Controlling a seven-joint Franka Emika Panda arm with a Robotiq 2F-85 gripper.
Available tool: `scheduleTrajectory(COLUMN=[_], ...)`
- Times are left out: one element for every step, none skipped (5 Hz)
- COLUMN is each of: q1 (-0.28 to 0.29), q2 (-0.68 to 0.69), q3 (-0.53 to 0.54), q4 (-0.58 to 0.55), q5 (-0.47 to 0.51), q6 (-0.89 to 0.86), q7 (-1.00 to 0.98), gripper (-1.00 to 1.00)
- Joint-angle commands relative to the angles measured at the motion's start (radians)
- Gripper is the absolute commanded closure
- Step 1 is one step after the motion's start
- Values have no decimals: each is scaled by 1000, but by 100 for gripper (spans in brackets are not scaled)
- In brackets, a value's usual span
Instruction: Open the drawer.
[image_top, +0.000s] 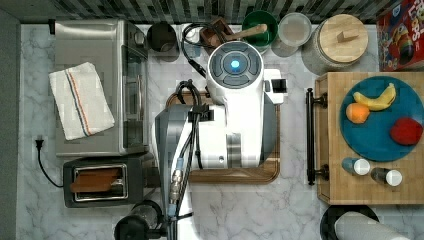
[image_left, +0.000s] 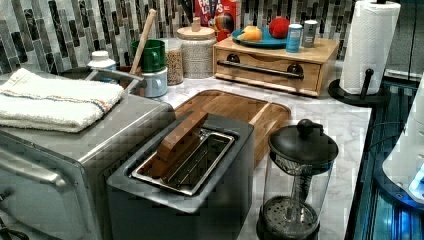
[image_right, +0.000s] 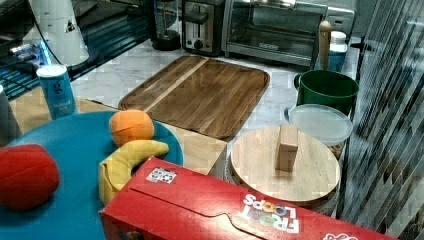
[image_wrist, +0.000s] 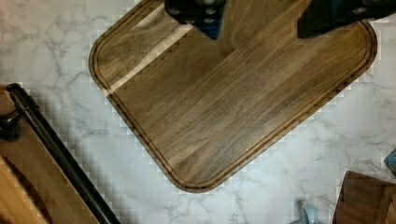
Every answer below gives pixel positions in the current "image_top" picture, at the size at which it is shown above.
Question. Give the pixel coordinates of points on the stainless steel toaster oven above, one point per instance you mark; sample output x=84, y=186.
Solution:
x=116, y=48

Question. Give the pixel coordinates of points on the orange fruit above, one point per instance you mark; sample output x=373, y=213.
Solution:
x=357, y=113

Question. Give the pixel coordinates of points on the yellow banana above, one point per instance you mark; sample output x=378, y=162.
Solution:
x=382, y=102

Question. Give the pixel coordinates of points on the black round holder base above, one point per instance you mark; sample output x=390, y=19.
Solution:
x=334, y=212

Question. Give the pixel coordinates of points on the red apple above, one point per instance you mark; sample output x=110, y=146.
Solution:
x=406, y=131

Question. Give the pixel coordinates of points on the white striped dish towel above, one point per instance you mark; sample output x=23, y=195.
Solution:
x=81, y=102

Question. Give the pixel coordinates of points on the left white-capped shaker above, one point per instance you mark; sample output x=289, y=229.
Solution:
x=356, y=166

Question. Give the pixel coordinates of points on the brown wooden box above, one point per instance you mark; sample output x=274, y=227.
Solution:
x=208, y=36

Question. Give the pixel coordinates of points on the clear lidded container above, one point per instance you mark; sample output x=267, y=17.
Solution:
x=294, y=30

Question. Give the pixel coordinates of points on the black cup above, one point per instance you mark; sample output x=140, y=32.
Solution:
x=162, y=37

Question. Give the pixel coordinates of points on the jar with wooden lid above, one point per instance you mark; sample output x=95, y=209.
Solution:
x=336, y=43

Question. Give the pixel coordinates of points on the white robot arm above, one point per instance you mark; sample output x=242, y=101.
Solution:
x=224, y=137

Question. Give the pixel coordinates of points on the green bowl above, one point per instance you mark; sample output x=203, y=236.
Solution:
x=262, y=42

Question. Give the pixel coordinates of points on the red cereal box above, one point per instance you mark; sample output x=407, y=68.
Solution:
x=400, y=35

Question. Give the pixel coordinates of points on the black toaster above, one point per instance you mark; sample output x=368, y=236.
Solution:
x=138, y=179

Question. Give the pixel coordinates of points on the wooden pestle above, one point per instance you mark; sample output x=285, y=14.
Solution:
x=258, y=29

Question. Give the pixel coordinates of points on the right white-capped shaker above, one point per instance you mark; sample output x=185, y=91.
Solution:
x=386, y=176

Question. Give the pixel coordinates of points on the toast slices in toaster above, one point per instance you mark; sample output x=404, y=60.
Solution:
x=97, y=180

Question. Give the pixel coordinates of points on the white-capped shaker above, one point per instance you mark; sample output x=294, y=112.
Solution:
x=386, y=176
x=356, y=166

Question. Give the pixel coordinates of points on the paper towel roll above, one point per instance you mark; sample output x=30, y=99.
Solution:
x=357, y=226

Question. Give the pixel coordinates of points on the wooden cutting board tray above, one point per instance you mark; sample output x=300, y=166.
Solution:
x=266, y=172

